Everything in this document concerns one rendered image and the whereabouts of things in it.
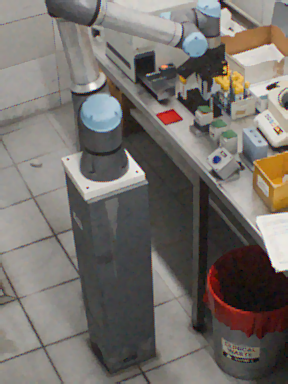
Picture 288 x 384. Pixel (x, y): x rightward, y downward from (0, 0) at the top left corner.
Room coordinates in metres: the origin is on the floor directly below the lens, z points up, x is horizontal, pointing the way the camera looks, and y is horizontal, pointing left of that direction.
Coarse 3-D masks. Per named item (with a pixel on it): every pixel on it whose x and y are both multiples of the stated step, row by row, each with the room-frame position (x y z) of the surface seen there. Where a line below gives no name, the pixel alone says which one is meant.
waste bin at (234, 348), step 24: (216, 264) 1.91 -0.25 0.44; (240, 264) 1.95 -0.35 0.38; (264, 264) 1.94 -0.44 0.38; (216, 288) 1.82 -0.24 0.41; (240, 288) 1.93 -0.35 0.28; (264, 288) 1.92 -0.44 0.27; (216, 312) 1.74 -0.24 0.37; (240, 312) 1.66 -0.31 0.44; (264, 312) 1.65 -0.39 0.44; (216, 336) 1.77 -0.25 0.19; (240, 336) 1.68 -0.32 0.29; (264, 336) 1.65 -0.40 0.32; (216, 360) 1.77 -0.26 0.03; (240, 360) 1.68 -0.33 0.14; (264, 360) 1.68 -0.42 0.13
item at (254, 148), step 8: (248, 128) 1.96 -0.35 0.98; (248, 136) 1.92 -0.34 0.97; (256, 136) 1.91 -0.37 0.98; (248, 144) 1.92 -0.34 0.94; (256, 144) 1.87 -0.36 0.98; (264, 144) 1.87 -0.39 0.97; (248, 152) 1.91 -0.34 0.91; (256, 152) 1.86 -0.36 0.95; (264, 152) 1.87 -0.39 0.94; (248, 160) 1.91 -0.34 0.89; (248, 168) 1.88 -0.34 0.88
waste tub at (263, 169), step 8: (256, 160) 1.79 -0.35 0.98; (264, 160) 1.80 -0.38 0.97; (272, 160) 1.81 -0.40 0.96; (280, 160) 1.82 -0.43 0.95; (256, 168) 1.77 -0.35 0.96; (264, 168) 1.80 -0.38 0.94; (272, 168) 1.81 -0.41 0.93; (280, 168) 1.82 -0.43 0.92; (256, 176) 1.77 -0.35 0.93; (264, 176) 1.72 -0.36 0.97; (272, 176) 1.81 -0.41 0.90; (280, 176) 1.82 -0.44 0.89; (256, 184) 1.77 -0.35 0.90; (264, 184) 1.72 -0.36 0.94; (272, 184) 1.68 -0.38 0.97; (280, 184) 1.68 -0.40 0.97; (256, 192) 1.76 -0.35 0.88; (264, 192) 1.72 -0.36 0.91; (272, 192) 1.68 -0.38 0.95; (280, 192) 1.67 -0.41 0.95; (264, 200) 1.71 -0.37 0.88; (272, 200) 1.67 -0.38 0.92; (280, 200) 1.68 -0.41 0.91; (272, 208) 1.67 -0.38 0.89; (280, 208) 1.68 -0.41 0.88
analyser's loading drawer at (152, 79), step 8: (144, 72) 2.43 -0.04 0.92; (152, 72) 2.43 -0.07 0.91; (160, 72) 2.38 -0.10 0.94; (144, 80) 2.37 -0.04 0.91; (152, 80) 2.34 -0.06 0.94; (160, 80) 2.33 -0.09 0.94; (152, 88) 2.32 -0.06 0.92; (160, 88) 2.31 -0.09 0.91; (168, 88) 2.28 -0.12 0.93; (160, 96) 2.27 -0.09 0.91; (168, 96) 2.28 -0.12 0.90
